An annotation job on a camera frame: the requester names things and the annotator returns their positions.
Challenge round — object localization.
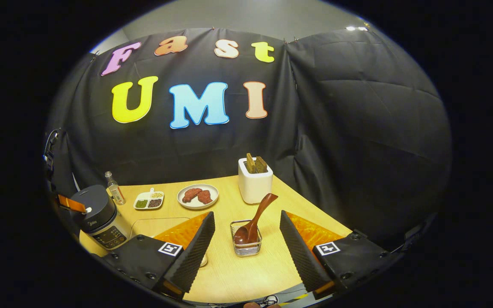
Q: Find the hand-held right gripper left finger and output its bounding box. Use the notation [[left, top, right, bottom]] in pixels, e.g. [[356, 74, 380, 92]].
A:
[[101, 211, 216, 300]]

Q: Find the white divided bean dish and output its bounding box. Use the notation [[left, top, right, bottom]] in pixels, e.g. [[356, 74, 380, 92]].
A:
[[134, 188, 165, 210]]

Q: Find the black rice cooker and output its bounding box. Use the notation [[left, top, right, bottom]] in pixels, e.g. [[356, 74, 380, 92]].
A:
[[70, 185, 131, 251]]

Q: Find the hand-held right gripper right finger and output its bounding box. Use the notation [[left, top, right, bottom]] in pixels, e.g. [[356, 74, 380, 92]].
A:
[[279, 210, 395, 300]]

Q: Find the white round plate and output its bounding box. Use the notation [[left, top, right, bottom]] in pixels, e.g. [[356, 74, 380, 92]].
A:
[[177, 184, 220, 210]]

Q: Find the white toaster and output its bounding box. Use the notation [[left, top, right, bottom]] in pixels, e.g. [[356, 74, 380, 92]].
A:
[[238, 153, 273, 204]]

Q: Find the black backdrop cloth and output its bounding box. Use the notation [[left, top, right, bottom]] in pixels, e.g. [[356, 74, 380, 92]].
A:
[[45, 28, 452, 249]]

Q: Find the small glass bottle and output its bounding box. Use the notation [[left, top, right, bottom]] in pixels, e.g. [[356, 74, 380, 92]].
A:
[[104, 171, 126, 206]]

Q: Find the brown wooden spoon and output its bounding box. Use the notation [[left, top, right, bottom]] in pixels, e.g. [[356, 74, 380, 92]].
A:
[[234, 193, 279, 245]]

